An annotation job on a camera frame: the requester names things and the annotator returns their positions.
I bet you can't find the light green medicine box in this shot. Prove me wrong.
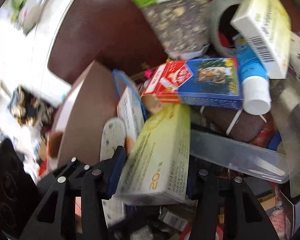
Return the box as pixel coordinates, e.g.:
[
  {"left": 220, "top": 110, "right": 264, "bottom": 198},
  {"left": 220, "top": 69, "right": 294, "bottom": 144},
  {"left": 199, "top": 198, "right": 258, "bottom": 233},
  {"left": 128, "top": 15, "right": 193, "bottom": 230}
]
[{"left": 115, "top": 103, "right": 191, "bottom": 206}]

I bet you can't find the black product box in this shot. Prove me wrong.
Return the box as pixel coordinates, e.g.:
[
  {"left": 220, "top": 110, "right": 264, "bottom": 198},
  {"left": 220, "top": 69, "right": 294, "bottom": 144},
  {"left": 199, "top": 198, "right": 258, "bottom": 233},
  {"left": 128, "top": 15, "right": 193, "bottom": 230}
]
[{"left": 280, "top": 183, "right": 300, "bottom": 239}]

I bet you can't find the pile of clothes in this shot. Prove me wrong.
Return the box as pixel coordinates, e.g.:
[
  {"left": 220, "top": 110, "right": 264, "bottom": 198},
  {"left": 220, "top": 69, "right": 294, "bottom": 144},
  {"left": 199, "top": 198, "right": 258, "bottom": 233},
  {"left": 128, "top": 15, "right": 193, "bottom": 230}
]
[{"left": 7, "top": 86, "right": 56, "bottom": 130}]

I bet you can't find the floral shoe insole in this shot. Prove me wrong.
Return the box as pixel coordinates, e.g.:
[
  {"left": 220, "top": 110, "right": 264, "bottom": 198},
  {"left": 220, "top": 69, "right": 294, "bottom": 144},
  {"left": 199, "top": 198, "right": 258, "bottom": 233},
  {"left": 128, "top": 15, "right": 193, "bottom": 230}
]
[{"left": 100, "top": 118, "right": 126, "bottom": 228}]

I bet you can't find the blue white tube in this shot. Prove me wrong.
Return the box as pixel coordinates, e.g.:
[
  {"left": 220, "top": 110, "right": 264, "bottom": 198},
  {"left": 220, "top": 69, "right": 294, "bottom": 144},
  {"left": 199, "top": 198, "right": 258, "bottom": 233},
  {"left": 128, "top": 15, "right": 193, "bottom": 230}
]
[{"left": 233, "top": 34, "right": 271, "bottom": 115}]

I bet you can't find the brown cardboard storage box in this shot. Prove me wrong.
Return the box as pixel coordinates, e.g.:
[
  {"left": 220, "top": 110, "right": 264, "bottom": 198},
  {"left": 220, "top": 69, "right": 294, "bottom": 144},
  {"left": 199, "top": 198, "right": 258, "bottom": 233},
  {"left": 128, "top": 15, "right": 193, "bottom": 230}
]
[{"left": 52, "top": 61, "right": 119, "bottom": 167}]

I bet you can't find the orange white medicine box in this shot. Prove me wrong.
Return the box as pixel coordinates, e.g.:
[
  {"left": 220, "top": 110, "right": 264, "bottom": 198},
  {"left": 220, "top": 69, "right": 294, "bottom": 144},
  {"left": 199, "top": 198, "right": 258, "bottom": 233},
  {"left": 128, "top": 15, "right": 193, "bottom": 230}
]
[{"left": 117, "top": 86, "right": 145, "bottom": 144}]

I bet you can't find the red blue card box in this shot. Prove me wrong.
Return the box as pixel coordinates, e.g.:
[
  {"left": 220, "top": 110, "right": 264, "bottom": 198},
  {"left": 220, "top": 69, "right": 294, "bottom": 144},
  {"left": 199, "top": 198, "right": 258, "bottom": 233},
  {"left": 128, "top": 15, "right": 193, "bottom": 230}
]
[{"left": 141, "top": 57, "right": 242, "bottom": 109}]

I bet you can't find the blue rim mesh strainer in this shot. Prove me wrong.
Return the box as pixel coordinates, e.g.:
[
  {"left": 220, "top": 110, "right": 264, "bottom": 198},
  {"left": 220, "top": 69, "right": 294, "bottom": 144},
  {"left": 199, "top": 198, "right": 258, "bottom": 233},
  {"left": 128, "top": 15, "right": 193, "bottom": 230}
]
[{"left": 112, "top": 69, "right": 148, "bottom": 120}]

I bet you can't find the floral plastic bag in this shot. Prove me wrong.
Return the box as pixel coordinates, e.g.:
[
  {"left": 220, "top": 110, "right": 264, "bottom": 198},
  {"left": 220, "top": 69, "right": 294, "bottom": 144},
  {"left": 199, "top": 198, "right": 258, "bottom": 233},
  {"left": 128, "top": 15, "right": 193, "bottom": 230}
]
[{"left": 10, "top": 0, "right": 47, "bottom": 35}]

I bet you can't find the dark wooden headboard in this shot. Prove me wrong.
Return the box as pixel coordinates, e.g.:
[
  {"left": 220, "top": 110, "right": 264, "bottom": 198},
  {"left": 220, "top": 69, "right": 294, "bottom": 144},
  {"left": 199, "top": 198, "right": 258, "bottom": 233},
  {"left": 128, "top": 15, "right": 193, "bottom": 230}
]
[{"left": 48, "top": 0, "right": 300, "bottom": 84}]

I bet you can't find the yellow green medicine box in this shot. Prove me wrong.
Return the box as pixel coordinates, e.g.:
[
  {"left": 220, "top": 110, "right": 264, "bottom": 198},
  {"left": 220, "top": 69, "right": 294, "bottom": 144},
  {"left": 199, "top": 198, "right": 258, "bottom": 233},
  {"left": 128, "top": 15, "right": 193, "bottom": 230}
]
[{"left": 230, "top": 0, "right": 291, "bottom": 79}]

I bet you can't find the grey tape roll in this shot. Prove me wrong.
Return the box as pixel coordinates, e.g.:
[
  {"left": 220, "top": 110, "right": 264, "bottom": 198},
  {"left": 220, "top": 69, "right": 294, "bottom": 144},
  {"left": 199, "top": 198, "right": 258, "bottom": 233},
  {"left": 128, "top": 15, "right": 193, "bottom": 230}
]
[{"left": 209, "top": 0, "right": 243, "bottom": 57}]

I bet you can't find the herb sachet fabric top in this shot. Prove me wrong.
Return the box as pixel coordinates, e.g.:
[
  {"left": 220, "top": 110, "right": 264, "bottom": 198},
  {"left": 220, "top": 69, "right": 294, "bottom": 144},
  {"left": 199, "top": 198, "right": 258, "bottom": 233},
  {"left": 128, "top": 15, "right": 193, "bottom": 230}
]
[{"left": 131, "top": 0, "right": 210, "bottom": 60}]

